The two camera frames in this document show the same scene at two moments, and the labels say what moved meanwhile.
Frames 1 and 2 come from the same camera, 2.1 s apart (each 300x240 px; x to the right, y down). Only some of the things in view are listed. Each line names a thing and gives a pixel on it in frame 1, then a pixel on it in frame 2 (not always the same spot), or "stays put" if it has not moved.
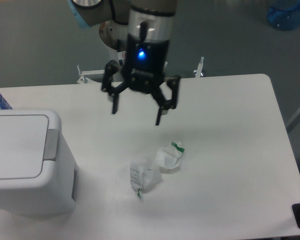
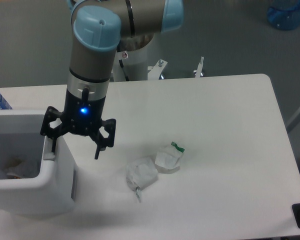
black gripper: x=144 y=71 → x=82 y=116
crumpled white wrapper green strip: x=168 y=158 stays put
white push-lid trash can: x=33 y=171 stays put
